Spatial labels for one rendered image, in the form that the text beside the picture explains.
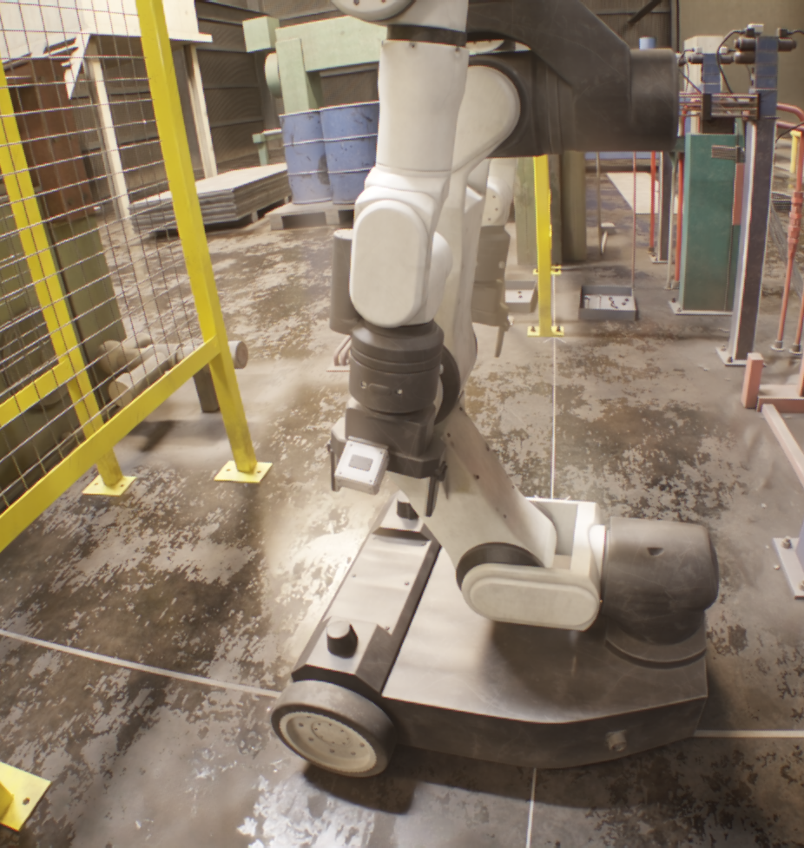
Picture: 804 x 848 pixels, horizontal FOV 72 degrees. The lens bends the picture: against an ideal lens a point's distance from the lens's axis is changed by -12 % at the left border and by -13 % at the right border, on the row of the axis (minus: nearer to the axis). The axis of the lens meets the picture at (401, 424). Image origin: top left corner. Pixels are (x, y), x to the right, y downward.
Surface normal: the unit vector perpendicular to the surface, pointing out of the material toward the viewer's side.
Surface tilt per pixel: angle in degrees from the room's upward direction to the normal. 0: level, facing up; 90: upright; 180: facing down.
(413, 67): 91
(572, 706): 0
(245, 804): 0
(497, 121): 90
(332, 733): 90
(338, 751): 90
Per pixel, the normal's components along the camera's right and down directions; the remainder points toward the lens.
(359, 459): -0.07, -0.49
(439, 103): 0.42, 0.65
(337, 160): -0.58, 0.44
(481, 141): -0.30, 0.48
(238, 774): -0.11, -0.87
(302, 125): -0.09, 0.48
